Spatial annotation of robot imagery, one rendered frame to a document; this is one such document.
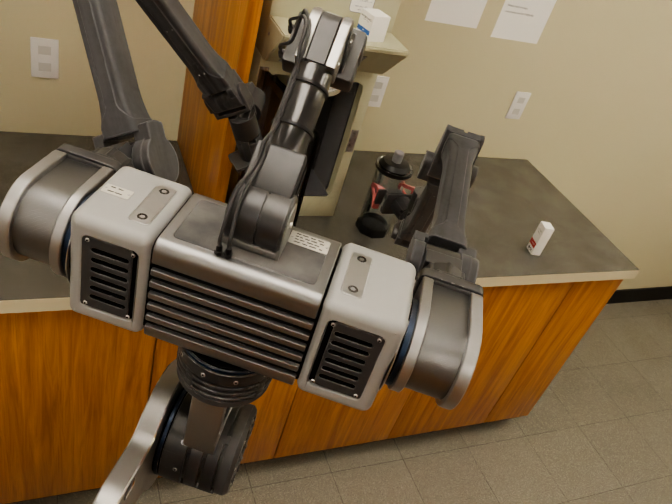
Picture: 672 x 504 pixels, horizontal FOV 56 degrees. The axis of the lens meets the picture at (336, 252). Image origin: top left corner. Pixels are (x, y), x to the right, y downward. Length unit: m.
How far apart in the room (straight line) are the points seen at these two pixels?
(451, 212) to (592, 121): 1.92
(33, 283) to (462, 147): 0.96
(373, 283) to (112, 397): 1.20
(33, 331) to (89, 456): 0.55
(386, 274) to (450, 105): 1.72
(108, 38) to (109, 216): 0.35
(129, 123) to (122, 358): 0.86
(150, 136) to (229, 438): 0.45
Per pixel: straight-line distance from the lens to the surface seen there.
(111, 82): 1.01
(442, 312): 0.78
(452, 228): 1.01
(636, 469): 3.15
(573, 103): 2.79
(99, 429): 1.93
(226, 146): 1.56
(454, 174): 1.13
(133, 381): 1.79
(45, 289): 1.52
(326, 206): 1.88
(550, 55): 2.59
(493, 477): 2.71
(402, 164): 1.78
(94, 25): 1.03
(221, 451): 0.96
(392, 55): 1.56
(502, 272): 1.97
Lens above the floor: 1.97
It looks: 36 degrees down
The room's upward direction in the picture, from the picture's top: 19 degrees clockwise
